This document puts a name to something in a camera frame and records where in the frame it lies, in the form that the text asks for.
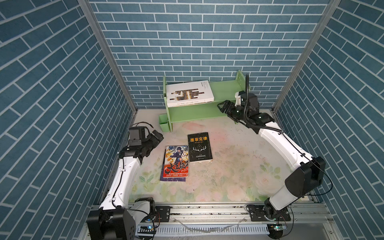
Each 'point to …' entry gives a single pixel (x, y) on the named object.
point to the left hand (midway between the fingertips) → (159, 138)
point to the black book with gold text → (199, 148)
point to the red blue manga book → (176, 161)
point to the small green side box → (163, 123)
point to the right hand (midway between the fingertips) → (219, 106)
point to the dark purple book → (170, 179)
